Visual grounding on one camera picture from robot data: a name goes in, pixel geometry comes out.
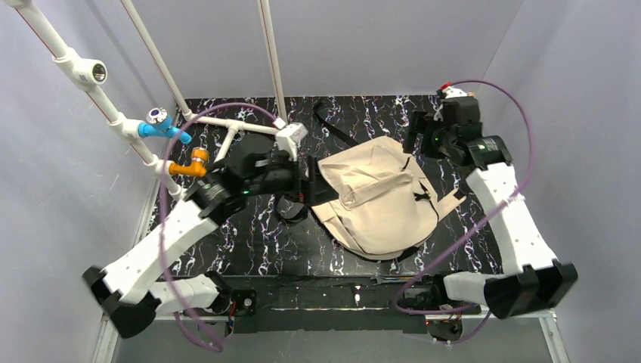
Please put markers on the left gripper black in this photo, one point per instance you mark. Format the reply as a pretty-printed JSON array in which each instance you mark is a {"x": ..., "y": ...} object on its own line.
[{"x": 308, "y": 177}]

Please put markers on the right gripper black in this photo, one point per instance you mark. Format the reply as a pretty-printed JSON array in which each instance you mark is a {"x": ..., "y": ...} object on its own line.
[{"x": 414, "y": 132}]

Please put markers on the beige student backpack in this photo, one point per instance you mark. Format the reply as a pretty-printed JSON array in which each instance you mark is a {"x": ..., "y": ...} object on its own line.
[{"x": 384, "y": 206}]

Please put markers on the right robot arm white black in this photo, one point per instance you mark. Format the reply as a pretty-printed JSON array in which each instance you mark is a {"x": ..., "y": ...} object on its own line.
[{"x": 533, "y": 279}]

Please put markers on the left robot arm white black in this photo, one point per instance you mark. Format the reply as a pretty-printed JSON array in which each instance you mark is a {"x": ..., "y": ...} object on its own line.
[{"x": 134, "y": 290}]

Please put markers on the orange tap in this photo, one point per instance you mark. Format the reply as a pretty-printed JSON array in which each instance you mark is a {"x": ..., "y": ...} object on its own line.
[{"x": 197, "y": 167}]

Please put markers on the blue tap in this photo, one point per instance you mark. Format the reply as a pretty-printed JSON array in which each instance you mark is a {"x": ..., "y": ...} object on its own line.
[{"x": 159, "y": 123}]

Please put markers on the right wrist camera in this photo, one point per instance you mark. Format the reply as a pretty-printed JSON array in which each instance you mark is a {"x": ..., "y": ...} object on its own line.
[{"x": 449, "y": 91}]

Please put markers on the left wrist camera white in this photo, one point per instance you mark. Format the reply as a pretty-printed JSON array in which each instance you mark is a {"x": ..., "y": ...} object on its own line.
[{"x": 289, "y": 137}]

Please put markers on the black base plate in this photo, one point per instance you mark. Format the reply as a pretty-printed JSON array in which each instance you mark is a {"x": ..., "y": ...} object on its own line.
[{"x": 323, "y": 303}]

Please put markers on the aluminium rail frame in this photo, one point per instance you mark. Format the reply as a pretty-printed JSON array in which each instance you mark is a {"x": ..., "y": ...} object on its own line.
[{"x": 532, "y": 279}]

